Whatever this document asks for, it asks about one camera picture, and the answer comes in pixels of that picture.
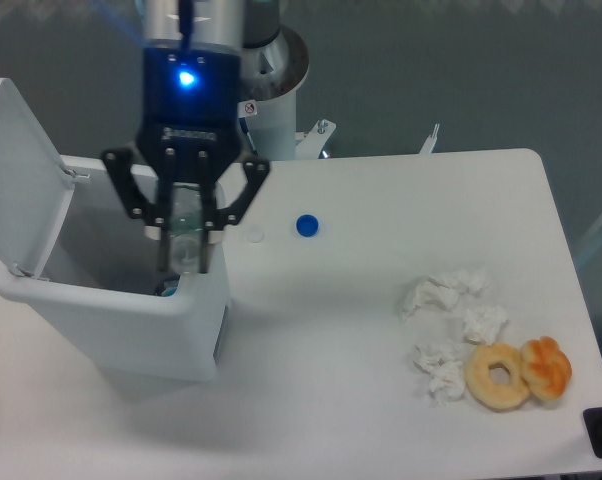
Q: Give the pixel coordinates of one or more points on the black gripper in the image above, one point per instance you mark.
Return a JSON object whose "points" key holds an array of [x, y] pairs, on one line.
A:
{"points": [[188, 134]]}

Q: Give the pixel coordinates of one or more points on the clear plastic bottle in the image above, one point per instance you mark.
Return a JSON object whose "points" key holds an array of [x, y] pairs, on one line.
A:
{"points": [[186, 229]]}

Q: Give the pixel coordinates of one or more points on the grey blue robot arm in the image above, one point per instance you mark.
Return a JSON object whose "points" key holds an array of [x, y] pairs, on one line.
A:
{"points": [[188, 24]]}

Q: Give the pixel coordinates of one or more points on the white bottle cap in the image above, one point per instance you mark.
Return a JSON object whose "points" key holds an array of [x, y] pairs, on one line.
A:
{"points": [[254, 234]]}

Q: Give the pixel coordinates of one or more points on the white trash can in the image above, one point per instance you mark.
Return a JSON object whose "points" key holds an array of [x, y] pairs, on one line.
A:
{"points": [[99, 291]]}

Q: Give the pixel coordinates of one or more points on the white trash can lid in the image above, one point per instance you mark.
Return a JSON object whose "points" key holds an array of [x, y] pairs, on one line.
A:
{"points": [[36, 187]]}

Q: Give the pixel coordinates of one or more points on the blue bottle cap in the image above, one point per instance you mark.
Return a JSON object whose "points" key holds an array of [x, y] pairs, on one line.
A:
{"points": [[307, 225]]}

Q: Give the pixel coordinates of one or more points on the crumpled white tissue upper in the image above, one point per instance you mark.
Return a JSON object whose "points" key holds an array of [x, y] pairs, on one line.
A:
{"points": [[444, 290]]}

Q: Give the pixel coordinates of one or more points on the crumpled white tissue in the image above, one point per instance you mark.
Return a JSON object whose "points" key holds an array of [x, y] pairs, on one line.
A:
{"points": [[444, 290], [482, 324], [442, 363]]}

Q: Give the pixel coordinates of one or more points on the crumpled white tissue lower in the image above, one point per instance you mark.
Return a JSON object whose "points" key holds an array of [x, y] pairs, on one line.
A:
{"points": [[442, 363]]}

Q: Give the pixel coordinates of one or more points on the crumpled white tissue middle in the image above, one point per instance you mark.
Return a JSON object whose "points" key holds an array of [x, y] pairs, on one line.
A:
{"points": [[482, 324]]}

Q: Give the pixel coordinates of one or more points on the orange twisted bread roll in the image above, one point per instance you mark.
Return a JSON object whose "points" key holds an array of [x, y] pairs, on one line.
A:
{"points": [[545, 368]]}

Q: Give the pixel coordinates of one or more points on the white table clamp bracket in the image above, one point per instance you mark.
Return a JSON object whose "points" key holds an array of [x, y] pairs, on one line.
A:
{"points": [[313, 144]]}

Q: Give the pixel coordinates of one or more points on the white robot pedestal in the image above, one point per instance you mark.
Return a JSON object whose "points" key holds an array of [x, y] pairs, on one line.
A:
{"points": [[271, 76]]}

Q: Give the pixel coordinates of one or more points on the ring donut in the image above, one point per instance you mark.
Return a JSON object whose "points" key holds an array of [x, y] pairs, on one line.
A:
{"points": [[493, 376]]}

